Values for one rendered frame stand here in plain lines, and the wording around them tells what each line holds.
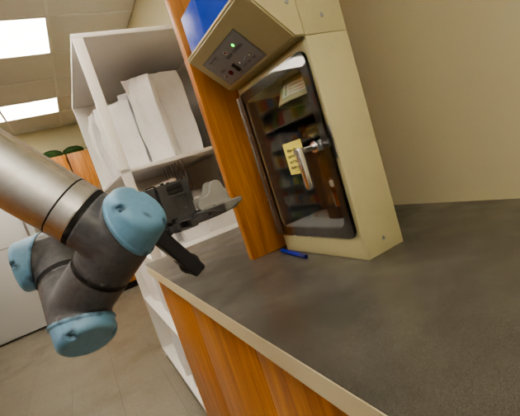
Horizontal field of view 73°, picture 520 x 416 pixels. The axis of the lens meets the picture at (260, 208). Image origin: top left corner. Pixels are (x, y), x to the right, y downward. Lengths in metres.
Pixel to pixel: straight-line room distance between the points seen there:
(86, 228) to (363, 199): 0.54
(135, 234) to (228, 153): 0.64
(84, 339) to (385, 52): 1.04
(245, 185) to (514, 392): 0.79
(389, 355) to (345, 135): 0.44
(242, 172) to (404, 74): 0.54
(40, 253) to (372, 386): 0.45
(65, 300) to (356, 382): 0.35
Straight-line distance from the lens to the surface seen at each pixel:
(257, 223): 1.03
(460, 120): 1.07
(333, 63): 0.78
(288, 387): 0.69
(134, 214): 0.41
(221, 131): 1.02
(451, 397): 0.42
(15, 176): 0.45
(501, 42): 1.02
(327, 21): 0.81
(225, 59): 0.89
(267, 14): 0.73
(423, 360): 0.46
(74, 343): 0.50
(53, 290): 0.52
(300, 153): 0.73
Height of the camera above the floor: 1.20
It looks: 7 degrees down
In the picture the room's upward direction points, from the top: 18 degrees counter-clockwise
